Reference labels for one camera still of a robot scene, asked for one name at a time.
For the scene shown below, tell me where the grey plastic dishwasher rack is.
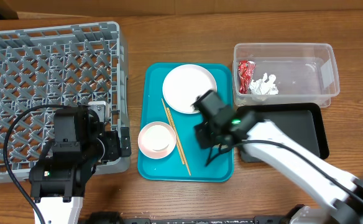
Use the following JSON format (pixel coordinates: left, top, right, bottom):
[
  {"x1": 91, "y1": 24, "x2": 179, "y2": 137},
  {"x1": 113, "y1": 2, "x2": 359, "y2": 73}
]
[{"x1": 0, "y1": 21, "x2": 129, "y2": 184}]

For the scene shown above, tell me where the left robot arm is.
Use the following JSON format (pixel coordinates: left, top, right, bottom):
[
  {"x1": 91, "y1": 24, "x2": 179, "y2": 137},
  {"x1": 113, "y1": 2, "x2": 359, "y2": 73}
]
[{"x1": 29, "y1": 106, "x2": 131, "y2": 223}]

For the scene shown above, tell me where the black food waste tray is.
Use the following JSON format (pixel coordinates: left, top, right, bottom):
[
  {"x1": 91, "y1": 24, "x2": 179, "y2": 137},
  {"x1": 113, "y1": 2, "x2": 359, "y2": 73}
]
[{"x1": 237, "y1": 103, "x2": 329, "y2": 160}]

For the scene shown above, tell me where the upper wooden chopstick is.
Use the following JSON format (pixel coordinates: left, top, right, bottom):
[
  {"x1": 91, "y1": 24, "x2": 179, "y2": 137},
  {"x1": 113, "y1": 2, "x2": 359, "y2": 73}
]
[{"x1": 161, "y1": 98, "x2": 185, "y2": 165}]

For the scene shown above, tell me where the teal plastic tray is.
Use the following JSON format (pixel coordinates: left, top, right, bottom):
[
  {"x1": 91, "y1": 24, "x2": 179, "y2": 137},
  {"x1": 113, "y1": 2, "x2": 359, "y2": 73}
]
[{"x1": 137, "y1": 63, "x2": 234, "y2": 182}]

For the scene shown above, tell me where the red snack wrapper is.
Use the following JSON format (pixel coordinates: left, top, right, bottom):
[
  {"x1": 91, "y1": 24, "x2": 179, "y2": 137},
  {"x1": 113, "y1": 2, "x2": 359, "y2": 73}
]
[{"x1": 237, "y1": 60, "x2": 256, "y2": 94}]

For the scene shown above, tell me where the lower wooden chopstick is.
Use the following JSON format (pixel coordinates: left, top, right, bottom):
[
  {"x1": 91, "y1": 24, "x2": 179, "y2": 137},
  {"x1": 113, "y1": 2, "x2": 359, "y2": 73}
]
[{"x1": 166, "y1": 107, "x2": 191, "y2": 176}]

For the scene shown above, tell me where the wooden chopstick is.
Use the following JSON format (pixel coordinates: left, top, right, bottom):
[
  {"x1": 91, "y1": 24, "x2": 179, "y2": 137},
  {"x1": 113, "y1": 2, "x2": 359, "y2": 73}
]
[
  {"x1": 166, "y1": 107, "x2": 191, "y2": 176},
  {"x1": 161, "y1": 98, "x2": 185, "y2": 165}
]

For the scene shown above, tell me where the white tissue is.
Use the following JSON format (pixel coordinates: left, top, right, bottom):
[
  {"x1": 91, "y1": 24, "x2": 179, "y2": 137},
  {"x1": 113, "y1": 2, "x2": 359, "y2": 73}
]
[{"x1": 249, "y1": 73, "x2": 278, "y2": 95}]

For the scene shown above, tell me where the clear plastic waste bin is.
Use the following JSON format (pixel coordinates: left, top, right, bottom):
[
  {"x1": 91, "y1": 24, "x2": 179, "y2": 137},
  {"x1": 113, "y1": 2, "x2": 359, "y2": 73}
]
[{"x1": 232, "y1": 43, "x2": 340, "y2": 107}]

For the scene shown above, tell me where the white round plate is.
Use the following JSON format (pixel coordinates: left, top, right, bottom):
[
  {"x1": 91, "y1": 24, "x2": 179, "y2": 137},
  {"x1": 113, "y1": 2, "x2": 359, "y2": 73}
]
[{"x1": 162, "y1": 64, "x2": 217, "y2": 114}]

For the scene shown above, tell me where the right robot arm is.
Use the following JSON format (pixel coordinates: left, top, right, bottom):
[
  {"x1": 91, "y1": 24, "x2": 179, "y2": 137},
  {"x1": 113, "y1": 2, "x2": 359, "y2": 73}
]
[{"x1": 195, "y1": 108, "x2": 363, "y2": 223}]

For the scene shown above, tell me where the pink bowl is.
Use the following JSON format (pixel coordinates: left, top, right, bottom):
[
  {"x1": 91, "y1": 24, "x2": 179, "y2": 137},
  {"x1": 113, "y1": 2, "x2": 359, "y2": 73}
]
[{"x1": 137, "y1": 121, "x2": 176, "y2": 159}]

